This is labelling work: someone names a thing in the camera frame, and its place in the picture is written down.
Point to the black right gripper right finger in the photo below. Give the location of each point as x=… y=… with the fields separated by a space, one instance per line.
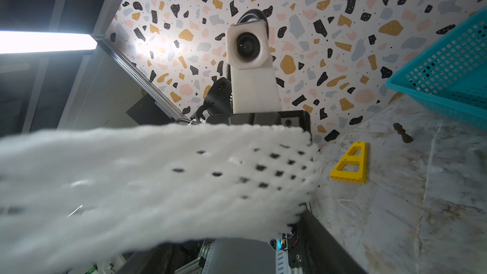
x=323 y=252

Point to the ceiling strip light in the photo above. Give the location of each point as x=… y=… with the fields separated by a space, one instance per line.
x=17 y=42

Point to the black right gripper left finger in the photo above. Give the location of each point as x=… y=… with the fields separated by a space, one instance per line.
x=155 y=260

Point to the yellow triangular plastic block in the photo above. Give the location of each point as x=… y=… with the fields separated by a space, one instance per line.
x=353 y=165

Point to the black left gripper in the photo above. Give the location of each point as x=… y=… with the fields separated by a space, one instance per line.
x=286 y=123

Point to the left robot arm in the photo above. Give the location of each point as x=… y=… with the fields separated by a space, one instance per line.
x=217 y=112

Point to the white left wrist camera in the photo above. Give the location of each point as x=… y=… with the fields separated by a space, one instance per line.
x=254 y=87

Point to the dark chess piece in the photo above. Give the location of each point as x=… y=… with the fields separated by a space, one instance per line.
x=401 y=131

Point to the teal plastic basket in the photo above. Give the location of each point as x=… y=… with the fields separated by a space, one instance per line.
x=449 y=77

